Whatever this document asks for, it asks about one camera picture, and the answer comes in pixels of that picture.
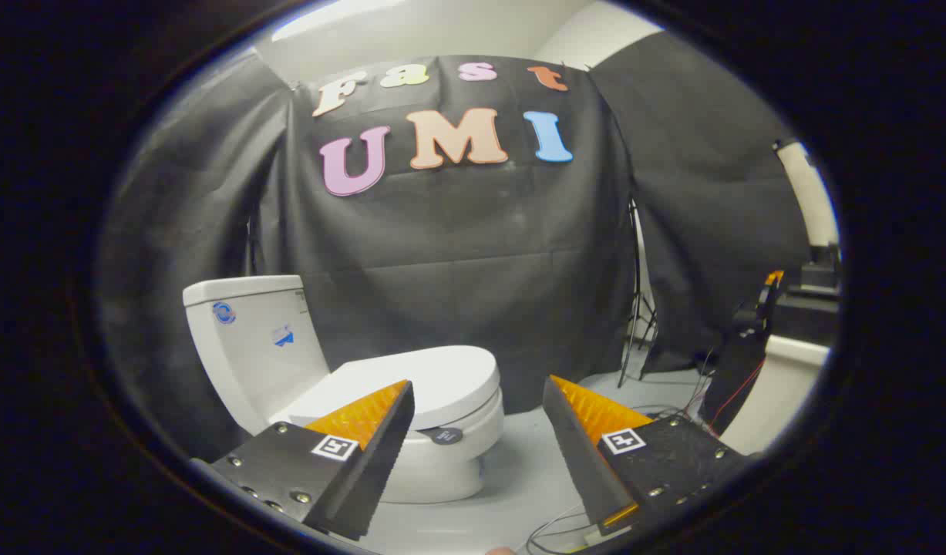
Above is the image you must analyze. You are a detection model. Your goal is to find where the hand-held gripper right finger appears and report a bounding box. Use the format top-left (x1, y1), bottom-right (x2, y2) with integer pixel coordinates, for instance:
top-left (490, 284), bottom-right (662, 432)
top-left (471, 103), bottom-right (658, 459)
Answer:
top-left (541, 375), bottom-right (752, 537)

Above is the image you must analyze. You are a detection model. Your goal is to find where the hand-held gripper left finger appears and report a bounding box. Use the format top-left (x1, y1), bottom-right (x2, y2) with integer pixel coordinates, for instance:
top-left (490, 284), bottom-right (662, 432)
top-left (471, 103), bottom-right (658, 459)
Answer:
top-left (209, 379), bottom-right (416, 542)

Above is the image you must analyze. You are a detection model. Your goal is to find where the white toilet lid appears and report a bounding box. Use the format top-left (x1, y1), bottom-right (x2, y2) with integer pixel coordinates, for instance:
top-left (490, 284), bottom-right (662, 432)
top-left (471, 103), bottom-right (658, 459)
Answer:
top-left (291, 345), bottom-right (501, 431)

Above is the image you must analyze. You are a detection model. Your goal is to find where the white toilet bowl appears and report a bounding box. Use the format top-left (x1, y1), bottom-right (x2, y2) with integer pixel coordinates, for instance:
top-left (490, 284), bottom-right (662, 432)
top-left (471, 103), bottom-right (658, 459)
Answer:
top-left (380, 393), bottom-right (506, 504)

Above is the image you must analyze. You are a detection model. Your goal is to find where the black tripod stand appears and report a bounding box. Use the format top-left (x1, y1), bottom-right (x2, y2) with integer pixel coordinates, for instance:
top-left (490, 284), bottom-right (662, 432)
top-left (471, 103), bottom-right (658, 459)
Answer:
top-left (618, 197), bottom-right (658, 389)

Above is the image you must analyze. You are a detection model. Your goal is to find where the white table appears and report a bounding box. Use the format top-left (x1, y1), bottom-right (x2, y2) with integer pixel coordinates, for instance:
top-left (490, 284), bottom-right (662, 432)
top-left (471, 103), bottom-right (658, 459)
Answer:
top-left (723, 335), bottom-right (832, 456)

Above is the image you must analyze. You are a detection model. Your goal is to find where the black backdrop cloth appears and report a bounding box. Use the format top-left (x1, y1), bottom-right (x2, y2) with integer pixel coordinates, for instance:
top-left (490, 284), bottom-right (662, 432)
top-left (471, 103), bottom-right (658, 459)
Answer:
top-left (103, 31), bottom-right (813, 463)

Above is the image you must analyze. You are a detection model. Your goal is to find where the black box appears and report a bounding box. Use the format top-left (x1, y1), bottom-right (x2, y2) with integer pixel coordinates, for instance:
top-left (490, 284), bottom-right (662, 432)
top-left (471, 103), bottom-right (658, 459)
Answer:
top-left (773, 243), bottom-right (842, 348)

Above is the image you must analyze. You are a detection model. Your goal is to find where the white pillar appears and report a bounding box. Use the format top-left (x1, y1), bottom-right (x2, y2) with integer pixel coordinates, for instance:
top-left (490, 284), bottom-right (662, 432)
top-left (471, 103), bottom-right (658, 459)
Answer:
top-left (775, 139), bottom-right (840, 247)

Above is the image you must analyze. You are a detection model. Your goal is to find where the tangle of floor cables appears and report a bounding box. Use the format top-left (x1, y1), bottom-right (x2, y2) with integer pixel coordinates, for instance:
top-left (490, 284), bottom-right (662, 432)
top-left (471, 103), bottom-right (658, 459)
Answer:
top-left (525, 347), bottom-right (766, 554)

